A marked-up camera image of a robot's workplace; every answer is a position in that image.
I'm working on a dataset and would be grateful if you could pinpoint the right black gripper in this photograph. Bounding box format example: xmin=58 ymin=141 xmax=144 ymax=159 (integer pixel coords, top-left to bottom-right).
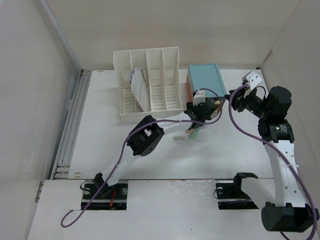
xmin=224 ymin=86 xmax=271 ymax=120

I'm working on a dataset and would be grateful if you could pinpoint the teal orange drawer box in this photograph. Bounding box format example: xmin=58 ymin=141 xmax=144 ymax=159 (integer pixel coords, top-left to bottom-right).
xmin=186 ymin=63 xmax=227 ymax=112

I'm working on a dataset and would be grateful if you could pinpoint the white spiral manual booklet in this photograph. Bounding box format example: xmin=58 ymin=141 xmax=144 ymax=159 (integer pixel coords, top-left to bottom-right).
xmin=128 ymin=66 xmax=151 ymax=112

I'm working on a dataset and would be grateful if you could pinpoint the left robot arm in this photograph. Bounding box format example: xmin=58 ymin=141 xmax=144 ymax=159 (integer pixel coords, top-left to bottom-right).
xmin=93 ymin=101 xmax=217 ymax=199

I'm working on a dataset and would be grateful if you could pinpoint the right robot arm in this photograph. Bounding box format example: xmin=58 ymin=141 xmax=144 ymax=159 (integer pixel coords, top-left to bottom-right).
xmin=225 ymin=71 xmax=320 ymax=240

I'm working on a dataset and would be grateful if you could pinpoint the green highlighter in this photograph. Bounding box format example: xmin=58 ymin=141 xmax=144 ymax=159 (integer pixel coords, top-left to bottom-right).
xmin=189 ymin=128 xmax=200 ymax=140

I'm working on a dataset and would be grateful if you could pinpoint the grey eraser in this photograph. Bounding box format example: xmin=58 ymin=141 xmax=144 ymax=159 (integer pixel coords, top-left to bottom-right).
xmin=173 ymin=136 xmax=185 ymax=141

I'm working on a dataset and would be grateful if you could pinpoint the white file organizer rack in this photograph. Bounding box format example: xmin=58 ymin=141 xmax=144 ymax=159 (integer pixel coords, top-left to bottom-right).
xmin=113 ymin=47 xmax=183 ymax=123

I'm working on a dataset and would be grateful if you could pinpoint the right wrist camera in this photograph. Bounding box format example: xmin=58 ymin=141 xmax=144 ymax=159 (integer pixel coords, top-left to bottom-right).
xmin=244 ymin=70 xmax=263 ymax=98

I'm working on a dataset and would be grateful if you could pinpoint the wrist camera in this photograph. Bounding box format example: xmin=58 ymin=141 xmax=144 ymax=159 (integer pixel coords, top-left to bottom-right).
xmin=244 ymin=70 xmax=263 ymax=98
xmin=192 ymin=89 xmax=206 ymax=106

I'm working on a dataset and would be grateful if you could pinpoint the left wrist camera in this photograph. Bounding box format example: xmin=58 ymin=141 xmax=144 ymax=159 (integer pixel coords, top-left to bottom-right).
xmin=192 ymin=89 xmax=206 ymax=106

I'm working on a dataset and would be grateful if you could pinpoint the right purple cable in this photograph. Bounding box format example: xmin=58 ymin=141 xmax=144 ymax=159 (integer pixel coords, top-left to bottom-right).
xmin=227 ymin=83 xmax=316 ymax=240

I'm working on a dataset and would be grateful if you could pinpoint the purple cable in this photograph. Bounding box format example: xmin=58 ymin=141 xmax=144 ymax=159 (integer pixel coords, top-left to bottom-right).
xmin=61 ymin=87 xmax=224 ymax=229
xmin=227 ymin=83 xmax=316 ymax=240

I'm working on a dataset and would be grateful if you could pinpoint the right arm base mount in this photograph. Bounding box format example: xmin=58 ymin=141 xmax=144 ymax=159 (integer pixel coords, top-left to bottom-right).
xmin=213 ymin=172 xmax=258 ymax=210

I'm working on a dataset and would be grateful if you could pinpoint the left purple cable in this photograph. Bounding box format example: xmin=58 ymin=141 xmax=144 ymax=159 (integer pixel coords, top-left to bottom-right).
xmin=61 ymin=87 xmax=224 ymax=229

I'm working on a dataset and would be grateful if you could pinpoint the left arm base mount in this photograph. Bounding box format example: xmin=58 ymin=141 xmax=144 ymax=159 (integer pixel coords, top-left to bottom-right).
xmin=79 ymin=173 xmax=129 ymax=211

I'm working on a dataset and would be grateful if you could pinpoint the aluminium frame rail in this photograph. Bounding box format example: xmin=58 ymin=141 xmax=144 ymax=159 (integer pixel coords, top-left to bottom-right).
xmin=37 ymin=0 xmax=92 ymax=201

